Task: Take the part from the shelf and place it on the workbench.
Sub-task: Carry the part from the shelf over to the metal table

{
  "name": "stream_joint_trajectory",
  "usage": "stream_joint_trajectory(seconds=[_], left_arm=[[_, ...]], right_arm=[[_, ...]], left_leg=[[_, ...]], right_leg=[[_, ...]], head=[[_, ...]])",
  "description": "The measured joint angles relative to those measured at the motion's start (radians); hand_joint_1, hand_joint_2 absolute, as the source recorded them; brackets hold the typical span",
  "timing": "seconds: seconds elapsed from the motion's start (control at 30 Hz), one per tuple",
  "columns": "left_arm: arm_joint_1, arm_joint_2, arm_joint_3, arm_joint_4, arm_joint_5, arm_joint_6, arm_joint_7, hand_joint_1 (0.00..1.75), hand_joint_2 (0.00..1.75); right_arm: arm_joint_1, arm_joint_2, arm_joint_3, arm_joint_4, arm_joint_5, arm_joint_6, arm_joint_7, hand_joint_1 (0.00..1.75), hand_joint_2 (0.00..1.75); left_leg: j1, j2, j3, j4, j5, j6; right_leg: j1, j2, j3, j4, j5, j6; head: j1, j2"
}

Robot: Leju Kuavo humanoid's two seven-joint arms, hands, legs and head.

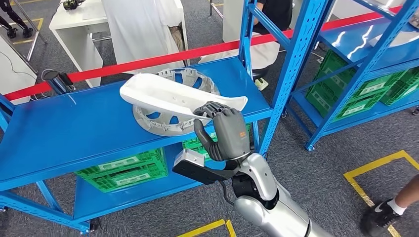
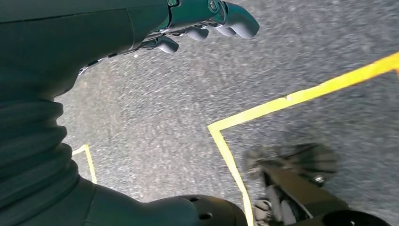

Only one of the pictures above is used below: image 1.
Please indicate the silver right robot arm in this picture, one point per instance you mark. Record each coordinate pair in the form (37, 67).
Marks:
(281, 219)

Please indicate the chrome metal frame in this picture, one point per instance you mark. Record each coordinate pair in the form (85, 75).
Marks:
(32, 49)

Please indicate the white plastic trim part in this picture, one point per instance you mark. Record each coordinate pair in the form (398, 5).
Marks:
(163, 95)
(402, 39)

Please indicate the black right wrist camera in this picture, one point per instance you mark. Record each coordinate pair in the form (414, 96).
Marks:
(203, 175)

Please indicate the beige bag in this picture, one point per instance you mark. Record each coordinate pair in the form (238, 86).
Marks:
(176, 37)

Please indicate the black barrier post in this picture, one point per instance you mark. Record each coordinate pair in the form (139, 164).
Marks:
(60, 83)

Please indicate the person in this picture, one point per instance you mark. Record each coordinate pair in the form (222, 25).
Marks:
(379, 216)
(9, 13)
(275, 16)

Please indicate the blue metal shelf rack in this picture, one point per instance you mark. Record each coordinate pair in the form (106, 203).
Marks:
(82, 124)
(353, 42)

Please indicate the silver wheel hubcap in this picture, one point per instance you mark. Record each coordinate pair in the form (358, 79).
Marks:
(157, 127)

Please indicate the red barrier belt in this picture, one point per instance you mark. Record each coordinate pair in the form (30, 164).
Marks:
(131, 65)

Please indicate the metal frame leg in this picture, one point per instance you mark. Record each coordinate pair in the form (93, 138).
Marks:
(211, 6)

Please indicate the white table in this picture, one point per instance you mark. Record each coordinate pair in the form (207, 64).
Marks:
(75, 23)

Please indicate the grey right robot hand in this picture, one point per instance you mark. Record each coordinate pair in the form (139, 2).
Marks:
(232, 134)

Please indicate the white tape strip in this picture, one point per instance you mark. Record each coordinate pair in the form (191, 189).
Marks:
(72, 99)

